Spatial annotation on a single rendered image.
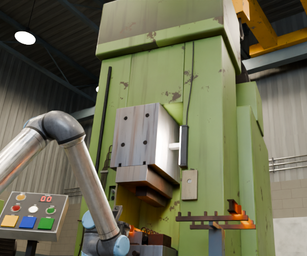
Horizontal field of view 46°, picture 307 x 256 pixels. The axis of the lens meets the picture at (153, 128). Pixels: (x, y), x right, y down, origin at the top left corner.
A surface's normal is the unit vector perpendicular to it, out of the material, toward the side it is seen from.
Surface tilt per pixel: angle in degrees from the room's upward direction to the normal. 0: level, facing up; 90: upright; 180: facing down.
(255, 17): 180
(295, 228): 90
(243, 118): 90
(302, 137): 90
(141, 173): 90
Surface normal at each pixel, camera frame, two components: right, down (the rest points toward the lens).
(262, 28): -0.07, 0.91
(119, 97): -0.40, -0.40
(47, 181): 0.82, -0.19
